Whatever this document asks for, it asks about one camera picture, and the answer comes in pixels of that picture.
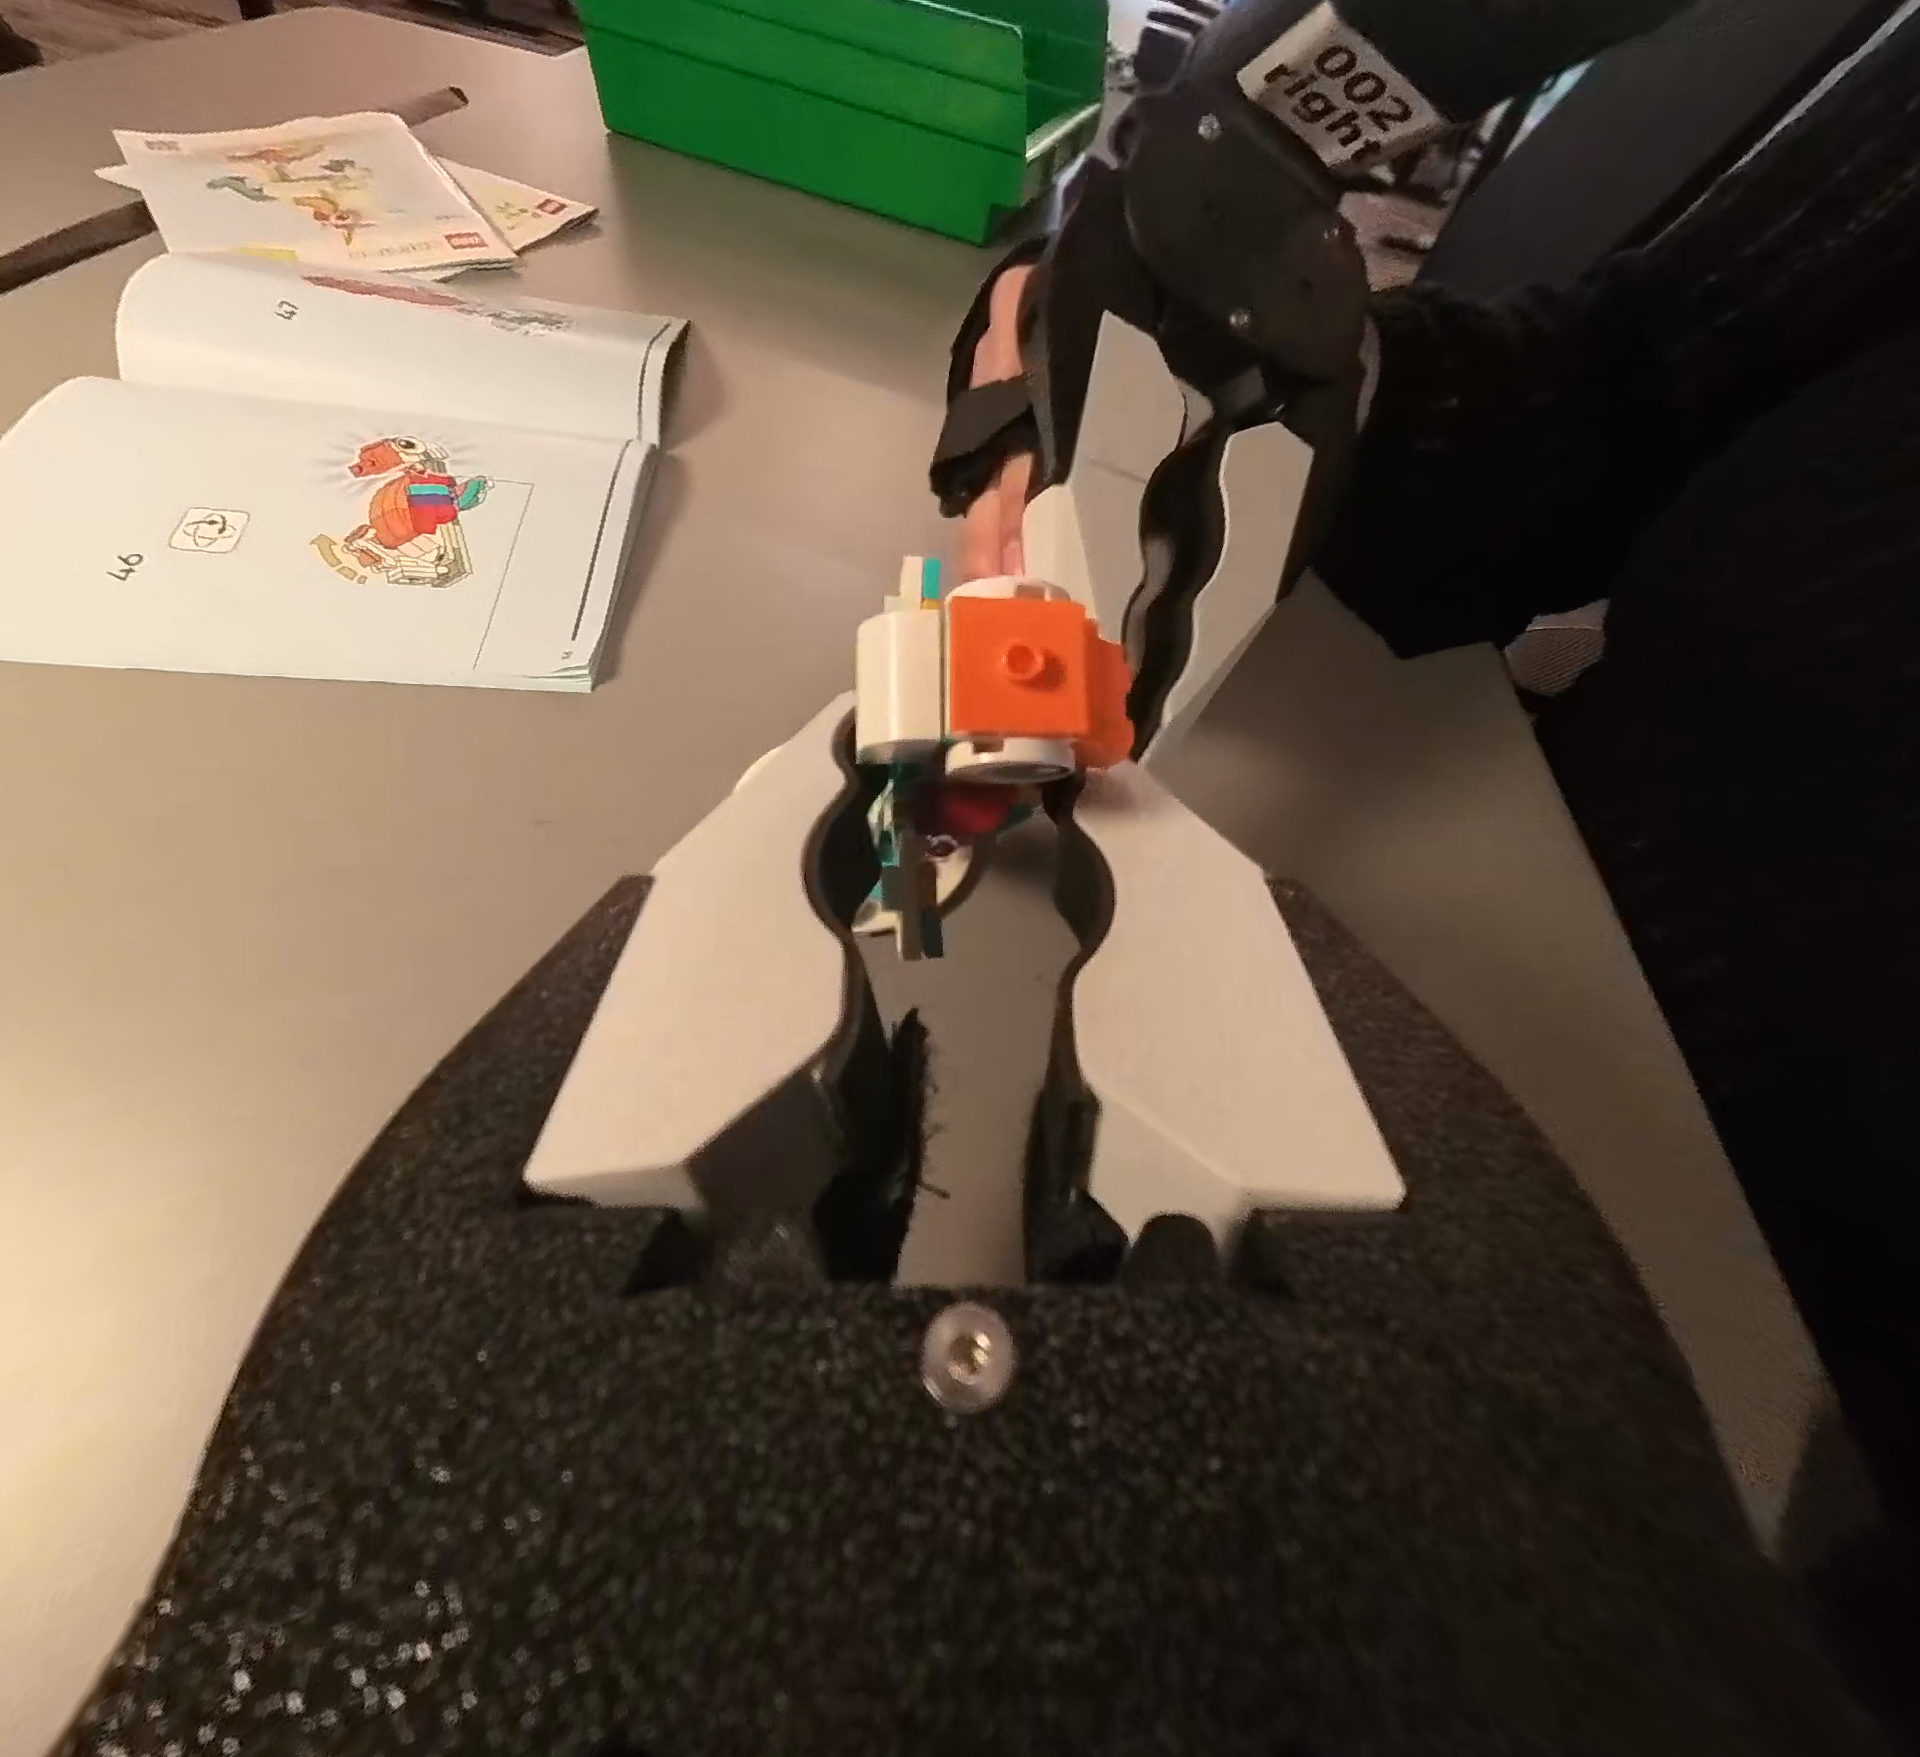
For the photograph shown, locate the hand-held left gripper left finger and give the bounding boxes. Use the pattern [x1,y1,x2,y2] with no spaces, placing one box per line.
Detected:
[523,704,875,1216]

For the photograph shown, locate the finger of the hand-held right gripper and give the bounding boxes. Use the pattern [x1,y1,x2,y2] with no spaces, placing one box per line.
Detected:
[1119,412,1323,762]
[1024,319,1189,623]

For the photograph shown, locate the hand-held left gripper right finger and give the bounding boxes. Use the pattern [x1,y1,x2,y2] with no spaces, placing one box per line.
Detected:
[1047,768,1409,1262]

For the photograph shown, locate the orange lego seahorse figure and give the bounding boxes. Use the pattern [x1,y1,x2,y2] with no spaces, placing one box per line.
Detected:
[853,554,1139,966]

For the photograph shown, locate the instruction booklet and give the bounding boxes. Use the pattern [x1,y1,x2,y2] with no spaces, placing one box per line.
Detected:
[0,252,694,697]
[94,112,523,282]

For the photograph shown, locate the person's right forearm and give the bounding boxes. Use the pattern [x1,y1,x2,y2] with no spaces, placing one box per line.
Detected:
[1303,91,1920,664]

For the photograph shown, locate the person's right hand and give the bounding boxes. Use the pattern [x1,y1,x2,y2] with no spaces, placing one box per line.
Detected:
[955,262,1041,590]

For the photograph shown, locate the green plastic bin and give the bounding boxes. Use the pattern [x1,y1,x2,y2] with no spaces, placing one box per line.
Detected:
[549,0,1112,248]

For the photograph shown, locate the person's black top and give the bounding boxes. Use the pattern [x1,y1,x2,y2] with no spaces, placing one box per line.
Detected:
[1500,332,1920,1534]

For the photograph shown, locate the small folded leaflet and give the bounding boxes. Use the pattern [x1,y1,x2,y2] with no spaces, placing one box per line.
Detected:
[447,155,603,268]

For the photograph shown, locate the closed instruction booklet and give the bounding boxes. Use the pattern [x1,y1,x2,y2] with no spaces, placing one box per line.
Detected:
[94,112,523,282]

